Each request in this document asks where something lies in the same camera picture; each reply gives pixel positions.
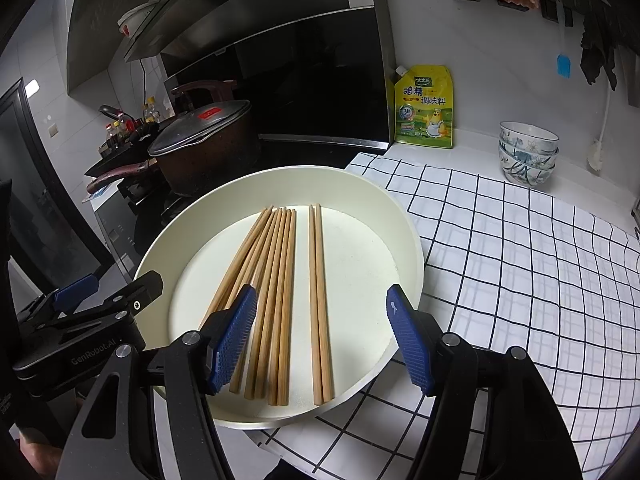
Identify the cream round shallow pan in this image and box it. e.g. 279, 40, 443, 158
132, 165, 426, 431

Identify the yellow seasoning pouch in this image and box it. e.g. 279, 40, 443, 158
391, 64, 455, 150

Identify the white black checked tablecloth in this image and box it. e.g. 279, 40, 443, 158
255, 152, 640, 480

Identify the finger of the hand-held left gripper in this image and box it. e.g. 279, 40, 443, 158
17, 274, 101, 333
57, 270, 164, 333

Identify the white dish brush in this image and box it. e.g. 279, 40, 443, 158
585, 91, 613, 171

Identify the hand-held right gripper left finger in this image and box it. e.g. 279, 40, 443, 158
60, 284, 258, 480

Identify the cluster of condiment bottles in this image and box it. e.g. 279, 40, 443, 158
100, 97, 163, 153

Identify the white floral ceramic bowl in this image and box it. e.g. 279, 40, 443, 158
498, 121, 560, 156
501, 160, 556, 188
498, 146, 558, 171

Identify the bundle of wooden chopsticks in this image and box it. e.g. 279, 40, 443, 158
200, 203, 335, 407

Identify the glass pot lid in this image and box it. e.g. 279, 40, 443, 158
147, 80, 252, 157

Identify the white blue paper card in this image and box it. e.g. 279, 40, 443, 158
81, 182, 117, 204

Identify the dark hanging cloth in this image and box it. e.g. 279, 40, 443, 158
579, 7, 620, 92

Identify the black gas stove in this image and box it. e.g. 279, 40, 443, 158
95, 180, 201, 281

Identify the black range hood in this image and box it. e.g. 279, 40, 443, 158
67, 0, 392, 156

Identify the brown cooking pot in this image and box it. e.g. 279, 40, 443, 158
150, 105, 261, 198

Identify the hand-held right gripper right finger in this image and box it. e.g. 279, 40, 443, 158
386, 284, 583, 480

